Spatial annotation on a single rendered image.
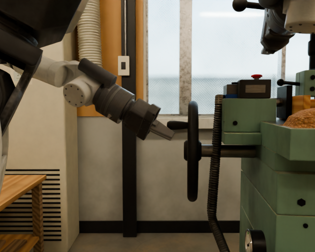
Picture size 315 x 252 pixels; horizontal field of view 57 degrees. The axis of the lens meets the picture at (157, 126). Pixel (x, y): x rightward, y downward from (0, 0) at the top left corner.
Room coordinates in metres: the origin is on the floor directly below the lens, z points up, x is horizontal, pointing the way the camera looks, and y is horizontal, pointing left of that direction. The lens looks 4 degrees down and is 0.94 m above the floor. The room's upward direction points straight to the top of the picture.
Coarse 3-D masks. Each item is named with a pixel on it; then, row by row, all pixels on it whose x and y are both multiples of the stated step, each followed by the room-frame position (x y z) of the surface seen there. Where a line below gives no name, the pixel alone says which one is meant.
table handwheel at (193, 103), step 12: (192, 108) 0.76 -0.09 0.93; (192, 120) 0.73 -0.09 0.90; (192, 132) 0.71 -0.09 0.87; (192, 144) 0.70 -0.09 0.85; (204, 144) 0.83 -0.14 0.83; (192, 156) 0.70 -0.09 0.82; (204, 156) 0.83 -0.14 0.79; (228, 156) 0.82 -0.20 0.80; (240, 156) 0.81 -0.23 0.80; (252, 156) 0.81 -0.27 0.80; (192, 168) 0.70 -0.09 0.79; (192, 180) 0.71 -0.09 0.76; (192, 192) 0.73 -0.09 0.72
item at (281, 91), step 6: (282, 90) 0.81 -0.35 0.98; (288, 90) 0.78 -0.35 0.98; (282, 96) 0.81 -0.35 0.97; (288, 96) 0.78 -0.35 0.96; (276, 102) 0.81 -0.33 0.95; (282, 102) 0.81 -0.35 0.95; (288, 102) 0.78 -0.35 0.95; (276, 108) 0.86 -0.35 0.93; (282, 108) 0.81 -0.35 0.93; (288, 108) 0.78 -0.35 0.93; (276, 114) 0.86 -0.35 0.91; (282, 114) 0.80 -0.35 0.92; (288, 114) 0.78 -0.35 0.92
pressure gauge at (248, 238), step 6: (246, 234) 0.59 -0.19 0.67; (252, 234) 0.56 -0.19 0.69; (258, 234) 0.56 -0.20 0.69; (246, 240) 0.59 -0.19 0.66; (252, 240) 0.55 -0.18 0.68; (258, 240) 0.55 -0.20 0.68; (264, 240) 0.54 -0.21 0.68; (246, 246) 0.59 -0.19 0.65; (252, 246) 0.54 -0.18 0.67; (258, 246) 0.54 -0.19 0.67; (264, 246) 0.54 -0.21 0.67
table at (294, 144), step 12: (276, 120) 0.78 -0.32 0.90; (228, 132) 0.76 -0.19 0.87; (240, 132) 0.76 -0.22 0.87; (252, 132) 0.76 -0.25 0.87; (264, 132) 0.71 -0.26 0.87; (276, 132) 0.61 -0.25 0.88; (288, 132) 0.54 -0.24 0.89; (300, 132) 0.53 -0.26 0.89; (312, 132) 0.53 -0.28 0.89; (252, 144) 0.74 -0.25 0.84; (264, 144) 0.71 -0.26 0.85; (276, 144) 0.61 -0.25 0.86; (288, 144) 0.54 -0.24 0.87; (300, 144) 0.53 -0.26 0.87; (312, 144) 0.53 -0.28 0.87; (288, 156) 0.53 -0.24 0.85; (300, 156) 0.53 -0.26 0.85; (312, 156) 0.53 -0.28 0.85
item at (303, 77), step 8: (296, 72) 0.84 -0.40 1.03; (304, 72) 0.77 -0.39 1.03; (312, 72) 0.77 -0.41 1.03; (296, 80) 0.83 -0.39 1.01; (304, 80) 0.77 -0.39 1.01; (312, 80) 0.77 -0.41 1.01; (296, 88) 0.83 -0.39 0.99; (304, 88) 0.77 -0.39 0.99; (312, 88) 0.77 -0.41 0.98; (312, 96) 0.79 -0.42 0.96
